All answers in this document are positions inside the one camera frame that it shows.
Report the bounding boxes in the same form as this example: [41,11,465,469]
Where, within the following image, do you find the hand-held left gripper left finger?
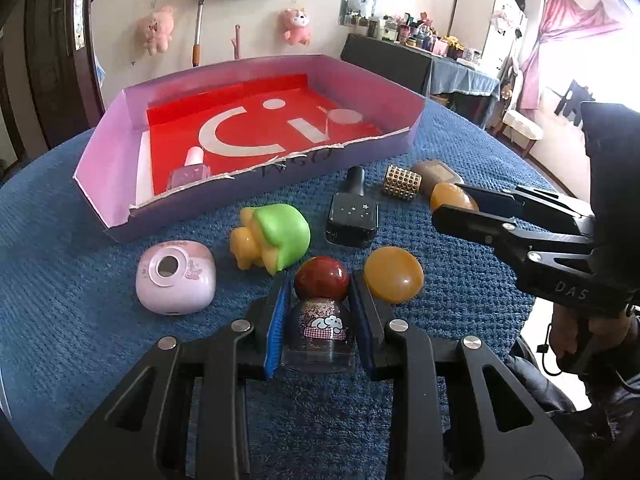
[52,275,293,480]

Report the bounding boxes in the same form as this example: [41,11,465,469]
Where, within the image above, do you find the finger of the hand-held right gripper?
[457,185,596,233]
[432,205,593,266]

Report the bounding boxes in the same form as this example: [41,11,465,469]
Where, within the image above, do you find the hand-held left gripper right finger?
[350,272,586,480]

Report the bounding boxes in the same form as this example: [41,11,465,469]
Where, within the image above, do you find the amber round jar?
[430,182,480,213]
[363,247,425,305]

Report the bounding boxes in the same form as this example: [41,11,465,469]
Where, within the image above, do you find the glitter nail polish red cap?
[281,256,357,373]

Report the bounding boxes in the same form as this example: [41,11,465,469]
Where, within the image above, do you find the nail polish bottle studded cap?
[382,159,465,202]

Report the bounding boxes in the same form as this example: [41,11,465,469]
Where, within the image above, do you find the pink rounded case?
[136,240,217,317]

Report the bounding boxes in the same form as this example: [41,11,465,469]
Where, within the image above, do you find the green and yellow squishy toy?
[230,203,312,276]

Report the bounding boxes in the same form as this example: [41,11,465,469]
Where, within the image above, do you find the black starred nail polish bottle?
[324,166,379,249]

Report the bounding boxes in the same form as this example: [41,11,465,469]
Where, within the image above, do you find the pink nail polish bottle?
[167,146,213,190]

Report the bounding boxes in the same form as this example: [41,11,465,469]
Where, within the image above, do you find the purple cardboard box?
[73,54,427,245]

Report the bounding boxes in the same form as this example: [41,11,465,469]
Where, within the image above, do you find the person's right hand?
[552,310,640,376]

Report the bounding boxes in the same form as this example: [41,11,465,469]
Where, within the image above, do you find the white stool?
[501,109,544,156]

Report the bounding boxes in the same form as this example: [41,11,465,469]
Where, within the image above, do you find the table with dark cloth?
[341,34,501,111]

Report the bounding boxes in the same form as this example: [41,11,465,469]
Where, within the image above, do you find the white wardrobe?
[447,0,528,86]

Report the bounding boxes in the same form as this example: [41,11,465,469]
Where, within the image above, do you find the row of cosmetic bottles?
[350,10,486,61]

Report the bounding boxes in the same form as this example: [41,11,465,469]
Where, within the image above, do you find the pink curtain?
[517,0,626,111]

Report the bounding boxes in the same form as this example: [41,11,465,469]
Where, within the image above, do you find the pink plush toy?
[280,7,312,46]
[134,6,176,57]

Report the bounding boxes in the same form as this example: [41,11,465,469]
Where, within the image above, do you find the mop with orange grip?
[190,0,210,68]

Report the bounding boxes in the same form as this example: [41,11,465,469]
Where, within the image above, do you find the dark wooden door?
[0,0,108,151]

